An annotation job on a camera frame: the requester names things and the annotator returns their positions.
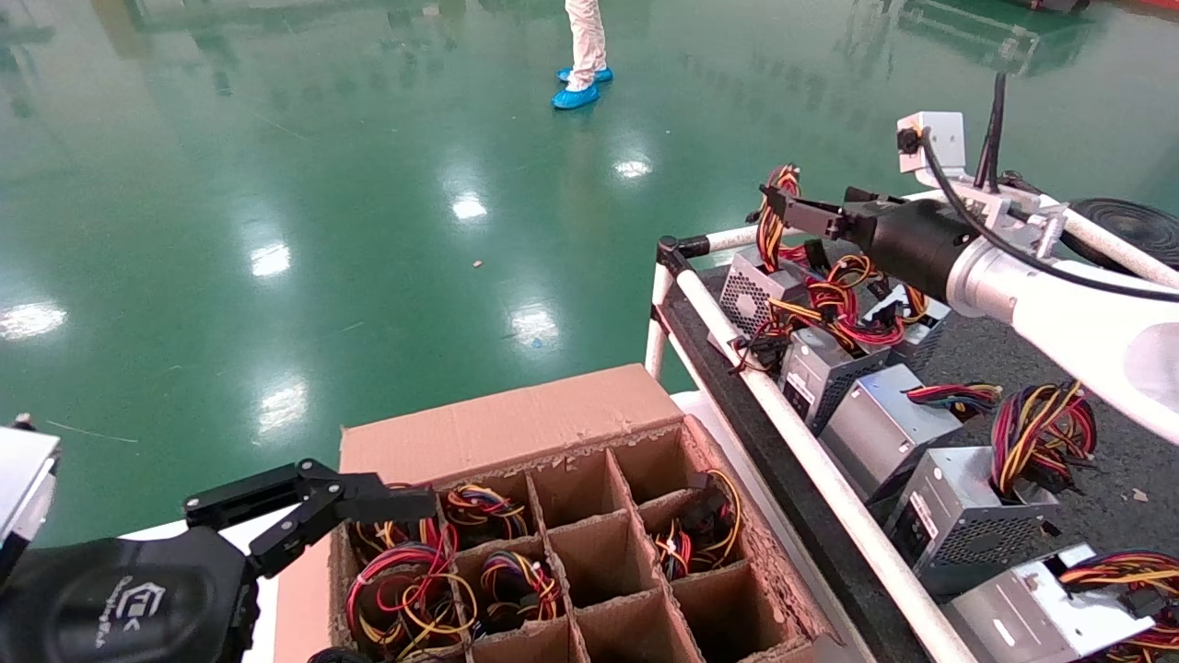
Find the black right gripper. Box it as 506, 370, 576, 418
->
763, 186, 982, 300

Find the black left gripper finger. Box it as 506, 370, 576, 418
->
184, 459, 439, 579

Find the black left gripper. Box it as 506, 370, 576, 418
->
0, 527, 374, 663

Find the brown cardboard divider box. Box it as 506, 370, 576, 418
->
274, 364, 839, 663

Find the black round ribbed disc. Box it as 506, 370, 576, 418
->
1068, 198, 1179, 274

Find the person in white trousers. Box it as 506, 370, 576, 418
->
566, 0, 609, 91

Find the long black arm cable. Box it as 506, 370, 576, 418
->
898, 129, 1179, 303
975, 72, 1010, 190

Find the white pipe table frame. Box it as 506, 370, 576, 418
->
643, 170, 1179, 663

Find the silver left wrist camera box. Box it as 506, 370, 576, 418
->
0, 414, 61, 572

